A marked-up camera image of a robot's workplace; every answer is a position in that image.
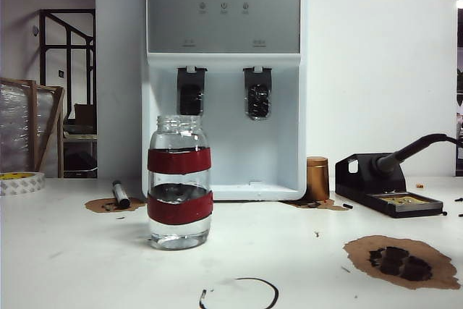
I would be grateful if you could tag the white partition panel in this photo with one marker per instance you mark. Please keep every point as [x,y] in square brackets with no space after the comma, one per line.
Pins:
[380,70]

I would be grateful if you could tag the black and white marker pen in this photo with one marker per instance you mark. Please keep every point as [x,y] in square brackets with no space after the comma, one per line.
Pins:
[121,195]

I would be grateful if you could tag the glass bottle with red bands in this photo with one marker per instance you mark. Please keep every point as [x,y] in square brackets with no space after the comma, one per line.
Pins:
[179,162]

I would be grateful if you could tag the small black wall plate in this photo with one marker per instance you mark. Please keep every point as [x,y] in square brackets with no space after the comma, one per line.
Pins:
[61,73]

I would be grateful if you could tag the white AUX water dispenser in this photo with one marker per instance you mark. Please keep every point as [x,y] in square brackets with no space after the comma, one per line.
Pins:
[224,16]

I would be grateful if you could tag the white tape roll yellow core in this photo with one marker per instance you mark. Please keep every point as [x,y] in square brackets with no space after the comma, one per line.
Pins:
[21,186]

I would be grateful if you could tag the small round grey wall fixture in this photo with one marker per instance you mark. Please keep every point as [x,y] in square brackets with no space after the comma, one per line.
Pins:
[35,29]

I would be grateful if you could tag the wooden crate with plastic wrap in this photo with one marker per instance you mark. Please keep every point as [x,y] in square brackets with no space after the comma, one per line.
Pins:
[33,124]

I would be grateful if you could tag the grey soldering iron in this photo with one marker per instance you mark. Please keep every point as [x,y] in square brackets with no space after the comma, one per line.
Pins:
[394,162]

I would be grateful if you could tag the wooden shelf unit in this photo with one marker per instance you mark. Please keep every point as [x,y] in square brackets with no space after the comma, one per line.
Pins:
[79,137]

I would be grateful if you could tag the black metal stair frame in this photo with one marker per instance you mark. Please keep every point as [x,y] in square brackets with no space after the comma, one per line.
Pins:
[42,52]

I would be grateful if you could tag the dark grey dispenser tap lever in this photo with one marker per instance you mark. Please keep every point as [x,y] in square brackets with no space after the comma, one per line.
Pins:
[257,102]
[191,99]

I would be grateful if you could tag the small black stick piece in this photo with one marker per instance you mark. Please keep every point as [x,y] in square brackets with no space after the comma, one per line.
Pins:
[347,206]

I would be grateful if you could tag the black soldering iron stand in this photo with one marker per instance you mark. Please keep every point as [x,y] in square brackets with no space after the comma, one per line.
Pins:
[361,187]

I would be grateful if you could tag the brown cardboard box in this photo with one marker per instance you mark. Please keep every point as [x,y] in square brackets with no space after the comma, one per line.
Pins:
[85,111]

